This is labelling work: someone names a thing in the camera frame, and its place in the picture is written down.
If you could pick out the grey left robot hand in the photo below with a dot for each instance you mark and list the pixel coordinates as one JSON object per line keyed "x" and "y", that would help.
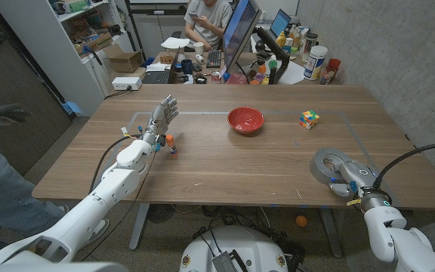
{"x": 161, "y": 119}

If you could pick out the operator right gloved hand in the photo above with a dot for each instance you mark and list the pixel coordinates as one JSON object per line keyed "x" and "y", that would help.
{"x": 2, "y": 112}

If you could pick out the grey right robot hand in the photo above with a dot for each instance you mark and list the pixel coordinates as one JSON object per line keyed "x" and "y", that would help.
{"x": 359, "y": 175}

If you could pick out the grey duct tape roll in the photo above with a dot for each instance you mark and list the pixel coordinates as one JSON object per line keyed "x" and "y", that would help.
{"x": 315, "y": 170}

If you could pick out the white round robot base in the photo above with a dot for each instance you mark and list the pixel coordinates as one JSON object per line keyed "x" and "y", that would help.
{"x": 240, "y": 242}

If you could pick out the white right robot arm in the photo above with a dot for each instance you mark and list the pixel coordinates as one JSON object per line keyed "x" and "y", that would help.
{"x": 383, "y": 230}

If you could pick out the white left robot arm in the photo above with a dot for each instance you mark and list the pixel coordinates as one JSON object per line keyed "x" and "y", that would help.
{"x": 119, "y": 181}

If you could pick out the orange capped glue stick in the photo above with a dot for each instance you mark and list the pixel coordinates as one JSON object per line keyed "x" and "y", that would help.
{"x": 172, "y": 146}

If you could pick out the small white tape roll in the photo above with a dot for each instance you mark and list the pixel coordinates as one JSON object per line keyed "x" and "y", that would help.
{"x": 200, "y": 58}

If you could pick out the multicoloured puzzle cube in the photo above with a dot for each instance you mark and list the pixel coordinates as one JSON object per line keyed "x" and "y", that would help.
{"x": 309, "y": 119}

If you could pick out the red bowl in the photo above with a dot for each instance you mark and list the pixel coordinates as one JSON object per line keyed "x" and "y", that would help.
{"x": 245, "y": 120}

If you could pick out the black laptop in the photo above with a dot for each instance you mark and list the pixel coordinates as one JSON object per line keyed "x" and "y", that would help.
{"x": 157, "y": 76}

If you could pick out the white power box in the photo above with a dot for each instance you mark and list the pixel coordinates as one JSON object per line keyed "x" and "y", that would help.
{"x": 127, "y": 83}

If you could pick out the dark blue mug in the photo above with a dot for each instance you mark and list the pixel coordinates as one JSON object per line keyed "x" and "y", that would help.
{"x": 187, "y": 67}

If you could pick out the small wooden box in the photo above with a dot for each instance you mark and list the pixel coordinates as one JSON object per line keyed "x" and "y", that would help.
{"x": 167, "y": 58}

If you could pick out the grey metal table leg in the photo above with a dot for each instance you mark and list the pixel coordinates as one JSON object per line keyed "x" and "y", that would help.
{"x": 139, "y": 226}
{"x": 331, "y": 234}

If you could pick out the open cardboard box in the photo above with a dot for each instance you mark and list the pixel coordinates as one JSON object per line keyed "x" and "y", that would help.
{"x": 125, "y": 60}

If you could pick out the soda can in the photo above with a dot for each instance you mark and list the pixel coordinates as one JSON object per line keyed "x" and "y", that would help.
{"x": 215, "y": 77}

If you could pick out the white shelf unit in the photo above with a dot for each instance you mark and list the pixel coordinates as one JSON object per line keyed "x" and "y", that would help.
{"x": 74, "y": 90}

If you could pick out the white paper cup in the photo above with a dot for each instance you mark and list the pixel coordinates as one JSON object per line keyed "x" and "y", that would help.
{"x": 199, "y": 48}

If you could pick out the black keyboard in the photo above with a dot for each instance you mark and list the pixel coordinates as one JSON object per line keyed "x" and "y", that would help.
{"x": 213, "y": 58}

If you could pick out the operator in jeans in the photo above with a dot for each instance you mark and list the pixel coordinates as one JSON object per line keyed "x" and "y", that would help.
{"x": 2, "y": 196}

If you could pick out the pink box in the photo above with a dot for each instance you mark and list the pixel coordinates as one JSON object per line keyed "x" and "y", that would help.
{"x": 236, "y": 78}

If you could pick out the round black grille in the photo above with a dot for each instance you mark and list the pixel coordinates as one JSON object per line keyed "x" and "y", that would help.
{"x": 161, "y": 212}

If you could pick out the green box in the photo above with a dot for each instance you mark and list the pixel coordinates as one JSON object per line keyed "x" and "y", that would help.
{"x": 77, "y": 6}

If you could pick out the flat printed cardboard box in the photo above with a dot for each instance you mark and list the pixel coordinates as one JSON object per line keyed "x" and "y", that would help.
{"x": 96, "y": 42}

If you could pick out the smartphone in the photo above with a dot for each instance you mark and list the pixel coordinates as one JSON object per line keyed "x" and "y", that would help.
{"x": 194, "y": 16}

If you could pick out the large computer monitor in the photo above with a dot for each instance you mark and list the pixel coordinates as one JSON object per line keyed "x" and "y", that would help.
{"x": 240, "y": 34}

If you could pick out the seated person grey shirt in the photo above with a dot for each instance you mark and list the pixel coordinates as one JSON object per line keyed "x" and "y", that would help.
{"x": 213, "y": 15}

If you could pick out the white paper sheet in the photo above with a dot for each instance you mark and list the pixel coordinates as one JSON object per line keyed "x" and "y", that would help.
{"x": 295, "y": 73}

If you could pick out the white plastic canister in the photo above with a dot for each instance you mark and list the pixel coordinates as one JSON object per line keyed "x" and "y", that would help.
{"x": 315, "y": 62}

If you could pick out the green ball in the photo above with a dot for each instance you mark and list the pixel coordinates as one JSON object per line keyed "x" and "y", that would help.
{"x": 273, "y": 63}

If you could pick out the white sneaker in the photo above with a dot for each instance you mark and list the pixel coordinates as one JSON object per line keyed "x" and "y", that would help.
{"x": 98, "y": 230}

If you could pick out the jar with black lid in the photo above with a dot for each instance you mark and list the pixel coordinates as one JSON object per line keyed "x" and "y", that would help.
{"x": 310, "y": 43}

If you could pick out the yellow bottle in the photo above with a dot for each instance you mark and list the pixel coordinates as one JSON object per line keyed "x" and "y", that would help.
{"x": 281, "y": 39}

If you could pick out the laptop with blue screen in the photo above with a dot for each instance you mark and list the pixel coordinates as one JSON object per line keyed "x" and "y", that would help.
{"x": 279, "y": 22}

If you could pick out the white robot torso edge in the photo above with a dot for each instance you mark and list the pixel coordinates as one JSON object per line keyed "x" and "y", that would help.
{"x": 51, "y": 267}

